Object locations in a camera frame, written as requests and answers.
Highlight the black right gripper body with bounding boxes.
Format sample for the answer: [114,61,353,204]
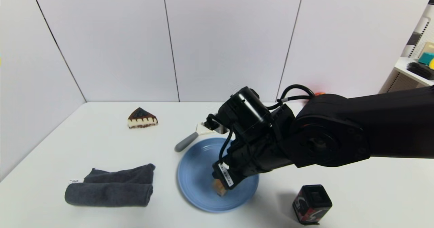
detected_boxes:
[211,141,267,190]

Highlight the small brown food piece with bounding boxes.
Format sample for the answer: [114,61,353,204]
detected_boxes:
[213,180,227,197]

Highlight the blue plate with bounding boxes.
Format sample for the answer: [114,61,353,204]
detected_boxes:
[177,138,260,213]

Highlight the black pink drink carton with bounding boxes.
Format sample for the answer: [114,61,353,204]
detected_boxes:
[292,184,333,226]

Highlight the chocolate cream cake slice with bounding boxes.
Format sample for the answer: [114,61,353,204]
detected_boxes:
[127,107,159,129]

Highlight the rolled dark grey towel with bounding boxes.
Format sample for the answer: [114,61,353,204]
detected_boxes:
[64,163,156,207]

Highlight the white pegboard shelf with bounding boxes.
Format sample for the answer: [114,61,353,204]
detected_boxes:
[378,0,434,95]

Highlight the black bristle brush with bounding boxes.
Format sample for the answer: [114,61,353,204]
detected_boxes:
[407,62,434,81]

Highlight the teal box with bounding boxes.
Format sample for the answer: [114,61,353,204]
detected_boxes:
[418,52,434,65]

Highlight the grey handled spatula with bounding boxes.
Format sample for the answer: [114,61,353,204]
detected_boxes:
[174,122,217,153]

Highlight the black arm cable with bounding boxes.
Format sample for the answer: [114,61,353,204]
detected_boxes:
[276,84,316,104]

